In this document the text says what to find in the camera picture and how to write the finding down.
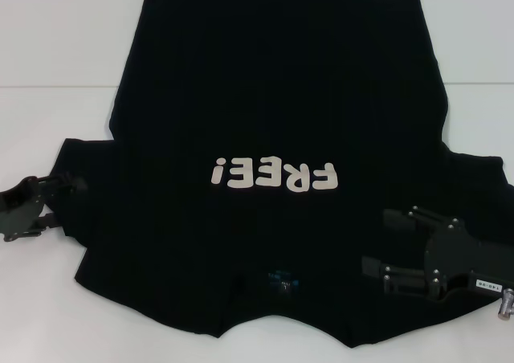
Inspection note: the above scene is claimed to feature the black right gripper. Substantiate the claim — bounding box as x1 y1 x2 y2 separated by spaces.
360 204 514 303

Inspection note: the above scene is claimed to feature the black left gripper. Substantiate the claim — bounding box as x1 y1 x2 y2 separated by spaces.
0 172 88 244

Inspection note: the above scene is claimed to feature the black shirt with FREE print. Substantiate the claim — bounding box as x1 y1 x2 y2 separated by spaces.
54 0 514 338

